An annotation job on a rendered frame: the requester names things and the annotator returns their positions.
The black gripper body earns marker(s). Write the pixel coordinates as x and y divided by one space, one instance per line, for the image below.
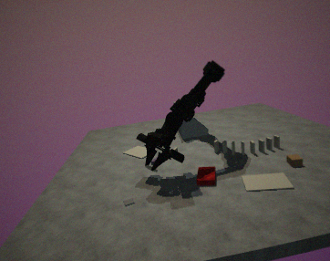
167 152

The beige flat square plate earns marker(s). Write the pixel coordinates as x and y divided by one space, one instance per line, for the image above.
138 152

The beige flat board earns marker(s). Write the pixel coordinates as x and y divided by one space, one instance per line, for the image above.
266 182

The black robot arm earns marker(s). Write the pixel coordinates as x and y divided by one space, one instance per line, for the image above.
183 109

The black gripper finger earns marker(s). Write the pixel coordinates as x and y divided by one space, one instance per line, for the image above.
150 154
161 159

